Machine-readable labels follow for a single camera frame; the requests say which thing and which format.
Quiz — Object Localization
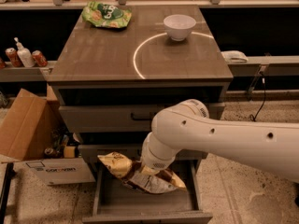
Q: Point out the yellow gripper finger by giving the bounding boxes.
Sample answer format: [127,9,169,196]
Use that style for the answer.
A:
[140,165,160,175]

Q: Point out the brown chip bag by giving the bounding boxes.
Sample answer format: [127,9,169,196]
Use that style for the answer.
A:
[97,152,187,194]

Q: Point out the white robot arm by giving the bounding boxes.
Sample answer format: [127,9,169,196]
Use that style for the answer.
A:
[141,99,299,183]

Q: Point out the bottom drawer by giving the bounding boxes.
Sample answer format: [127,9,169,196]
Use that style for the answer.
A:
[82,161,213,224]

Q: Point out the top drawer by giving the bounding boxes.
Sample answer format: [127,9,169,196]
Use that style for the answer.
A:
[58,102,226,133]

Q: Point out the grey drawer cabinet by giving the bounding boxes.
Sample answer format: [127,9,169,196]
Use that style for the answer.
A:
[47,4,234,224]

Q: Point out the green chip bag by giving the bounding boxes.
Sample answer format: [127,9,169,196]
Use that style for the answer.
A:
[81,1,132,29]

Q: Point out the yellow item inside box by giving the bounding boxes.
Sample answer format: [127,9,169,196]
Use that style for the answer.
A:
[64,146,78,159]

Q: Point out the can inside box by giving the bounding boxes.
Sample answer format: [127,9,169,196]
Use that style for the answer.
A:
[44,147,58,159]

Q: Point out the cardboard box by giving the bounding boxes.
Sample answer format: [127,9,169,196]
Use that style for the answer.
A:
[0,89,94,185]

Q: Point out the black stand at left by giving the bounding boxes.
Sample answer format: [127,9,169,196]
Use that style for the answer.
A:
[0,163,15,224]

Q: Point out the white folded cloth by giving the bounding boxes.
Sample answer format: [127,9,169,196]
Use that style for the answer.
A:
[221,50,249,63]

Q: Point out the white bowl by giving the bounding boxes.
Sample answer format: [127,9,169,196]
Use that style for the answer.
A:
[164,14,196,41]

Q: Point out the red soda can right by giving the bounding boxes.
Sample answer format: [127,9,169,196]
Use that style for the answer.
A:
[32,50,48,67]

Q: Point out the red soda can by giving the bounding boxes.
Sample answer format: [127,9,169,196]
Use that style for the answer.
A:
[32,50,48,67]
[6,48,22,67]

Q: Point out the white pump bottle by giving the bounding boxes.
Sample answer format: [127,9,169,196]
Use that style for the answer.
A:
[14,37,35,67]

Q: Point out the red soda can left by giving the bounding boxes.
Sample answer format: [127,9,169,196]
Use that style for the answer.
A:
[6,48,22,67]

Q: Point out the black floor cable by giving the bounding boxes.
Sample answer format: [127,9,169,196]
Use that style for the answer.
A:
[249,73,267,123]

